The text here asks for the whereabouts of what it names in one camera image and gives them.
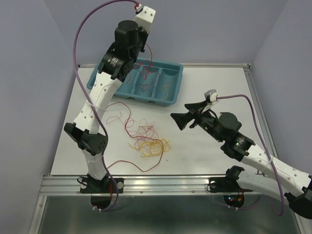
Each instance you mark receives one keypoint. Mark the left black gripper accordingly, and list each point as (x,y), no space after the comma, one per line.
(144,33)

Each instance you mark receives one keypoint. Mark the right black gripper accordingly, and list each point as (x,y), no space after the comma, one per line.
(182,119)

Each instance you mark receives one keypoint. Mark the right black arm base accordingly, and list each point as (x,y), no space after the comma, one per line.
(234,194)

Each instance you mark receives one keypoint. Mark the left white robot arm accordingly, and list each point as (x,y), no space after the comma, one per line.
(116,64)

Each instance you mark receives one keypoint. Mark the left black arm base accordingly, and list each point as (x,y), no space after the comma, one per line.
(101,191)

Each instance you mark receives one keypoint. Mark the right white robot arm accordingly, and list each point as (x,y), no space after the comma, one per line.
(278,180)

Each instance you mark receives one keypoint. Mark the teal compartment tray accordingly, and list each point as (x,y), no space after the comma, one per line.
(152,81)

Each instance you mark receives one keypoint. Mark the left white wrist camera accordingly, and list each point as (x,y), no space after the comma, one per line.
(145,17)

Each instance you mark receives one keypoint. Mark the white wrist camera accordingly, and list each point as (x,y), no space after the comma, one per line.
(145,17)
(211,97)

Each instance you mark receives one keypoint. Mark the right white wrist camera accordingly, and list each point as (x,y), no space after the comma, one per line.
(211,97)

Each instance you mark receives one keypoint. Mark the aluminium mounting rail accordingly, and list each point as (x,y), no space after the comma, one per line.
(141,185)

